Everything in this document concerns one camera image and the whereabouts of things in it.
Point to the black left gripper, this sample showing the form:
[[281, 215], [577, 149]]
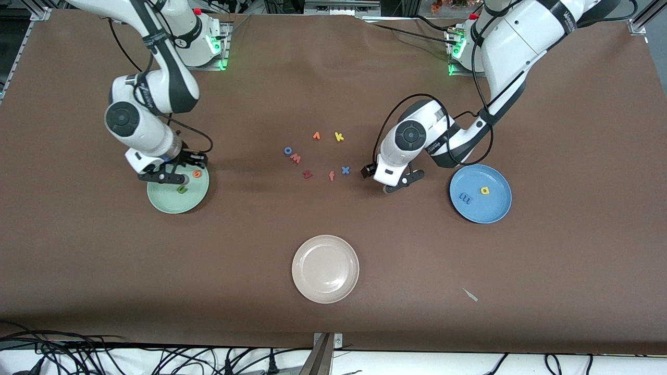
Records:
[[368, 170]]

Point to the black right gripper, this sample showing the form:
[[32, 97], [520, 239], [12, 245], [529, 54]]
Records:
[[185, 158]]

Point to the pink foam letter w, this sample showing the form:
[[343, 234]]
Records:
[[295, 158]]

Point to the blue foam letter m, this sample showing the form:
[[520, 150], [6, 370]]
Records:
[[465, 198]]

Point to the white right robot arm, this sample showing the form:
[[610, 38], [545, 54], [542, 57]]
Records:
[[151, 135]]

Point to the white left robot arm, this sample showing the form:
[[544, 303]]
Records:
[[516, 41]]

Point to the green plate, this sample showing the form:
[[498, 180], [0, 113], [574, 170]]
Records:
[[167, 200]]

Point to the beige plate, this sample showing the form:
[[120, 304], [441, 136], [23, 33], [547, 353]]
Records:
[[325, 269]]

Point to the blue plate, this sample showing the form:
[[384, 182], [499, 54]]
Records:
[[490, 208]]

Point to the brown table cover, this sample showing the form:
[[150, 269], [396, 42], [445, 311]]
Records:
[[104, 271]]

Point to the white paper scrap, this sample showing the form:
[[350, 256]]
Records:
[[470, 295]]

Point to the grey metal box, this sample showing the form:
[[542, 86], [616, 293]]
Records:
[[338, 8]]

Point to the orange background object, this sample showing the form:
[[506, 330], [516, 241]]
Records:
[[436, 6]]

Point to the black power plug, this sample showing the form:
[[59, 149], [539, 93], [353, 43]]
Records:
[[271, 366], [227, 367]]

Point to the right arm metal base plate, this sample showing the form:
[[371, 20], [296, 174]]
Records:
[[227, 57]]

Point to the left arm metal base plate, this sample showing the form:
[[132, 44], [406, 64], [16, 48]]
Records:
[[458, 73]]

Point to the small metal bracket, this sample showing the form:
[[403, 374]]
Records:
[[337, 341]]

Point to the aluminium profile post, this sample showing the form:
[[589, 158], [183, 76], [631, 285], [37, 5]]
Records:
[[318, 359]]

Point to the aluminium frame edge rail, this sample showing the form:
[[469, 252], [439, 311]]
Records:
[[10, 67]]

